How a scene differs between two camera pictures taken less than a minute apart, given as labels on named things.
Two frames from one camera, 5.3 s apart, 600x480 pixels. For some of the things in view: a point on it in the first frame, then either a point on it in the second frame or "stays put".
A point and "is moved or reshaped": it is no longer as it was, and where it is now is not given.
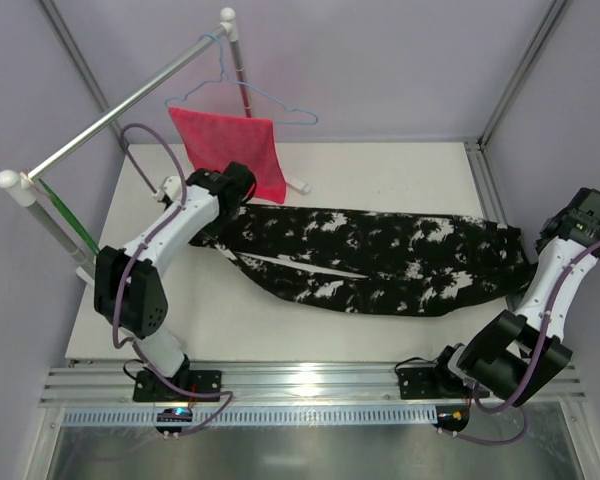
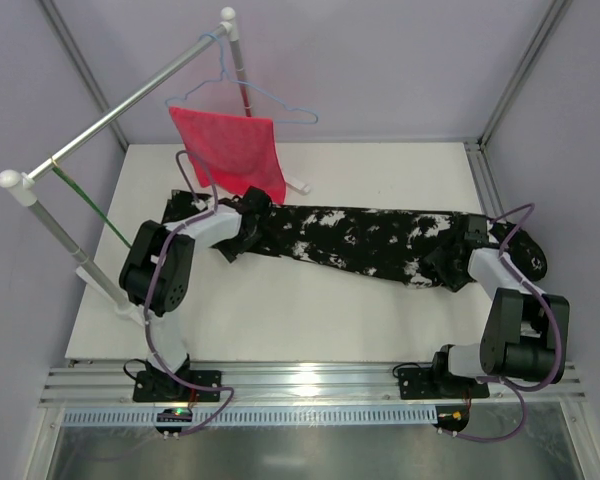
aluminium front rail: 288,386 stays put
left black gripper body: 243,197 -> 235,245
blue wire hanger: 223,75 stays put
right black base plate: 432,383 stays put
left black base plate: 185,387 stays put
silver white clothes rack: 17,187 stays put
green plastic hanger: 71,214 -> 90,202
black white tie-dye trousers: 371,263 is moved or reshaped
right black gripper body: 547,230 -> 450,261
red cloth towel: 218,141 stays put
